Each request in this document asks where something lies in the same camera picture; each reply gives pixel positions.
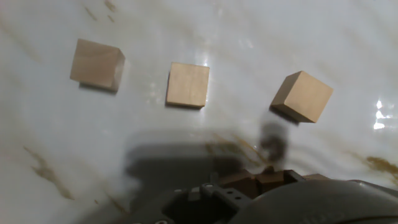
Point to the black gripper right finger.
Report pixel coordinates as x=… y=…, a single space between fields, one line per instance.
x=293 y=175

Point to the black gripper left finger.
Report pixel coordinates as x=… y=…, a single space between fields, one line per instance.
x=228 y=194

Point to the marble pattern sheet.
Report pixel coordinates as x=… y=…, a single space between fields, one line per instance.
x=62 y=124

